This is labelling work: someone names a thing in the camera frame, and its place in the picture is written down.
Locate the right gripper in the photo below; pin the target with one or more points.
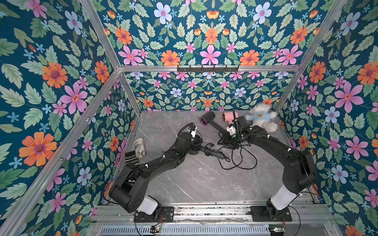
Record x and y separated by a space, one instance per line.
234 135

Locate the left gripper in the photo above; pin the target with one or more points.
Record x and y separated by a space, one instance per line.
197 145

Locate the dark grey hair dryer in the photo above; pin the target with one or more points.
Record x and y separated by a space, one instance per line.
208 118
208 151

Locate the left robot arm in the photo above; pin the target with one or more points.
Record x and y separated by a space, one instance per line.
130 187

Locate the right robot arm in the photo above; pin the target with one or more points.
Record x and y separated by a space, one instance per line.
299 169

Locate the pink hair dryer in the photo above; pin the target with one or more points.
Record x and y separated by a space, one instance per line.
229 116

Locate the white teddy bear blue shirt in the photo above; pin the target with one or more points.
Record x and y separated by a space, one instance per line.
262 116

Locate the rolled beige cloth bundle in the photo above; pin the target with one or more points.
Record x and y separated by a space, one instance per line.
140 148

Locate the black white striped sock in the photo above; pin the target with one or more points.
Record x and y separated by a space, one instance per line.
131 158

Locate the small green circuit board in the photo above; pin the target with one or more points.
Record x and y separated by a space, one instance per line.
155 229

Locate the white slotted vent strip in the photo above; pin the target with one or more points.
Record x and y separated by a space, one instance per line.
187 230

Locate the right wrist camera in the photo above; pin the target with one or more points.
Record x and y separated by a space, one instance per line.
231 130

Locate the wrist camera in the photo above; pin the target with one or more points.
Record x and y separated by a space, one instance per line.
231 130
192 130

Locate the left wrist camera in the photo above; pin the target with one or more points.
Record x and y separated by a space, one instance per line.
192 130

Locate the black hook rail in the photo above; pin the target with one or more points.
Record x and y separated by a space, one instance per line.
212 68

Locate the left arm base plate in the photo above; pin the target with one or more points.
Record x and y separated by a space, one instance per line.
160 215

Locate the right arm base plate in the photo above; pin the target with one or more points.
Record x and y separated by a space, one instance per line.
269 214

